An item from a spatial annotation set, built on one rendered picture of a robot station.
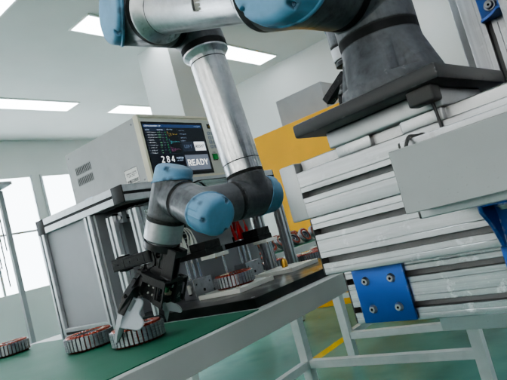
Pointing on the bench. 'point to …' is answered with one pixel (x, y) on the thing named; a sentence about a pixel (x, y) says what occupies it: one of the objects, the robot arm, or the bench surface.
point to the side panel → (78, 277)
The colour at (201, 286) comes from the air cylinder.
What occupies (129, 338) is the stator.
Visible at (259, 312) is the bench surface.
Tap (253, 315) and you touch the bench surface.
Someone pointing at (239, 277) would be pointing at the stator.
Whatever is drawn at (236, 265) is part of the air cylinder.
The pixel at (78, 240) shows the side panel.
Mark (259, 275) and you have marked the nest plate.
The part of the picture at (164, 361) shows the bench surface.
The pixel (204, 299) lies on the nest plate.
